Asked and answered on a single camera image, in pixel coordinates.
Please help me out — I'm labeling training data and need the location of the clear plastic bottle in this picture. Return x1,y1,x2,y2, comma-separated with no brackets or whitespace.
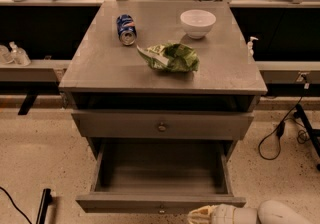
9,41,31,66

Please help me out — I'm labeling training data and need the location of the black stand leg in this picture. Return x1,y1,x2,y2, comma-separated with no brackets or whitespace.
294,104,320,157

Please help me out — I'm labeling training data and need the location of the blue soda can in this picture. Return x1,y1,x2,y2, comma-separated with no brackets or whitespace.
116,14,137,46

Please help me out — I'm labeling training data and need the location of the black power cable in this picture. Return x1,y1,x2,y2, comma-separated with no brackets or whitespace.
257,74,312,161

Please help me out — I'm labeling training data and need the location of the grey drawer cabinet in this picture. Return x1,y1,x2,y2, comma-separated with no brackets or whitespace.
60,0,267,152

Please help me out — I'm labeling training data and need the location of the grey drawer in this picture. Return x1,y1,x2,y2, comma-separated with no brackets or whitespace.
76,139,246,214
72,110,253,140

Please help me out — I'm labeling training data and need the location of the black floor bar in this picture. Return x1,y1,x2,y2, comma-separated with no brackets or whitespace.
36,188,53,224

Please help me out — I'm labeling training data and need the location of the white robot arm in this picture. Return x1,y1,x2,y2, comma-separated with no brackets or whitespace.
187,200,313,224

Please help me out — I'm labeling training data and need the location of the black floor cable left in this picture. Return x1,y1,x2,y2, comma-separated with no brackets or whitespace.
0,186,34,224

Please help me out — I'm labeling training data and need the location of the grey top drawer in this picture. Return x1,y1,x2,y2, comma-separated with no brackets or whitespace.
72,110,253,140

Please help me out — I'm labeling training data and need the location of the white pump bottle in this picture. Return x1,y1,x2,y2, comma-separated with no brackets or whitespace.
247,36,259,56

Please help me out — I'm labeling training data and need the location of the white bowl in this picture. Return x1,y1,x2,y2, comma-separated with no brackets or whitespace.
180,9,216,39

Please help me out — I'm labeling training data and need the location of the green chip bag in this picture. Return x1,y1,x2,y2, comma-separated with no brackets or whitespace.
137,43,200,73

